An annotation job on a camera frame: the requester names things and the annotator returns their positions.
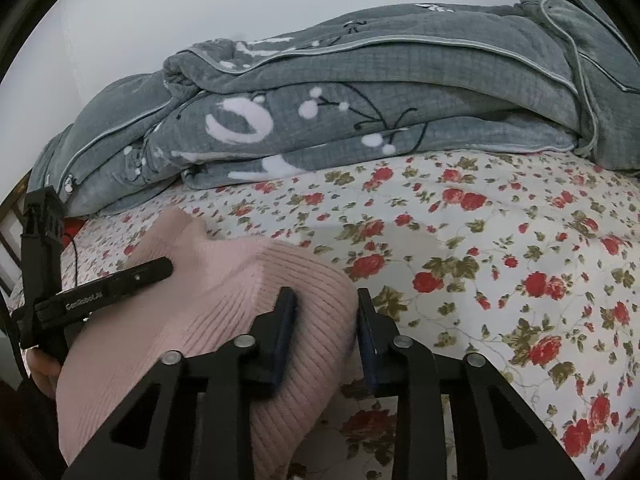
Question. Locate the pink knitted sweater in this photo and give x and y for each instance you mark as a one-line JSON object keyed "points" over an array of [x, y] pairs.
{"points": [[215, 310]]}

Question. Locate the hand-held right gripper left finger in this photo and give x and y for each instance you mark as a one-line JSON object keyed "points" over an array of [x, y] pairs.
{"points": [[282, 335]]}

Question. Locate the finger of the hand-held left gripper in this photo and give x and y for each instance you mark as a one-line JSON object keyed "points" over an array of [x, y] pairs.
{"points": [[142, 272]]}

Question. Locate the grey printed blanket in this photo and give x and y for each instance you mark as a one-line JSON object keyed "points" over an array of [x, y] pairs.
{"points": [[375, 95]]}

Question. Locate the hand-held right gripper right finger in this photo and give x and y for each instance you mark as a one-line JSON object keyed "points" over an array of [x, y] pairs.
{"points": [[365, 347]]}

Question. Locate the floral bed sheet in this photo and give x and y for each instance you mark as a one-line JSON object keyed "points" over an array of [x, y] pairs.
{"points": [[475, 260]]}

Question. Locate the person's left hand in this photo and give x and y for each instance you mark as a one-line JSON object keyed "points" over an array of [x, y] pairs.
{"points": [[44, 375]]}

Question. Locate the red pillow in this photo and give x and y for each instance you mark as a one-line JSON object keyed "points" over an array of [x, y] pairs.
{"points": [[71, 227]]}

